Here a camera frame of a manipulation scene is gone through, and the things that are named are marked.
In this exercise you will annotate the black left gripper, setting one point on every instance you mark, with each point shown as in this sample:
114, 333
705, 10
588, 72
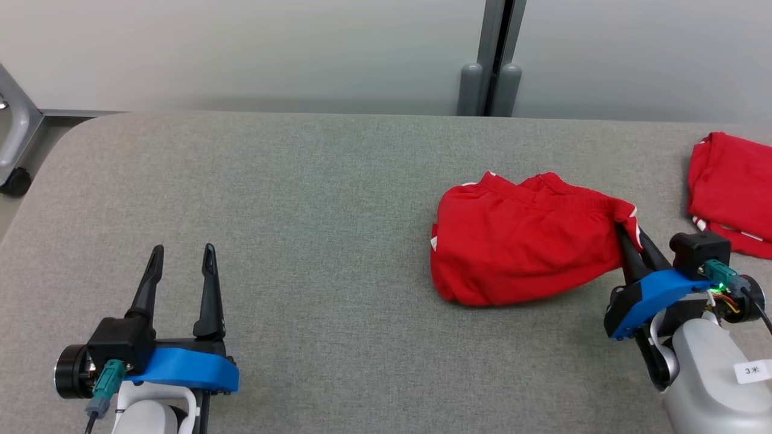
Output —
199, 345

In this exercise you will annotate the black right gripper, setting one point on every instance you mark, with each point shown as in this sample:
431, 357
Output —
615, 310

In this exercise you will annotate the red white striped jersey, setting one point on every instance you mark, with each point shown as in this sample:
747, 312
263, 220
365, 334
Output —
733, 187

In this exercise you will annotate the red basketball shorts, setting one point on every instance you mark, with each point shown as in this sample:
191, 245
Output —
518, 247

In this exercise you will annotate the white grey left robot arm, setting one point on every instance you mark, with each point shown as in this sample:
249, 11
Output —
148, 419

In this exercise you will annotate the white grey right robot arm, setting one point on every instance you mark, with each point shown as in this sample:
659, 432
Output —
705, 374

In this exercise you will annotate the black caster wheel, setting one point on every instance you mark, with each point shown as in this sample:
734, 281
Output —
17, 181

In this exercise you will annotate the grey cart leg with wheel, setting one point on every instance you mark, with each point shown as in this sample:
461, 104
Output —
33, 123

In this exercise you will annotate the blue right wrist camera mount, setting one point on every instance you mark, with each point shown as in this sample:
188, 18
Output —
657, 295

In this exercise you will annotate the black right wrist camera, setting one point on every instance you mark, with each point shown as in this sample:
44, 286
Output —
696, 250

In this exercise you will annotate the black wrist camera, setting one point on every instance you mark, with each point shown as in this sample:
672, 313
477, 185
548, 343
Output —
696, 250
117, 340

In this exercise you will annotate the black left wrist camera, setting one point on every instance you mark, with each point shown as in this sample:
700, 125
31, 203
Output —
117, 340

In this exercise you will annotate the teal right camera connector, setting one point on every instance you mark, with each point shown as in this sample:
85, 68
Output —
721, 274

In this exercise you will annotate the teal camera connector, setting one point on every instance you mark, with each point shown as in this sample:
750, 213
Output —
108, 380
721, 274

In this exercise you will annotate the teal left camera connector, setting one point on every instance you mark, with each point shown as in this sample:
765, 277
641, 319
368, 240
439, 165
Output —
108, 380

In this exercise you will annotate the grey partition base rail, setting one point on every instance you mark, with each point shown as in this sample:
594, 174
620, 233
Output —
72, 113

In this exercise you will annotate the grey rounded post foot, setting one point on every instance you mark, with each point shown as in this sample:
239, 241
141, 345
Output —
508, 90
470, 90

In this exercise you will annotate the grey metal partition post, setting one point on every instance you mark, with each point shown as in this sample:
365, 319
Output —
490, 36

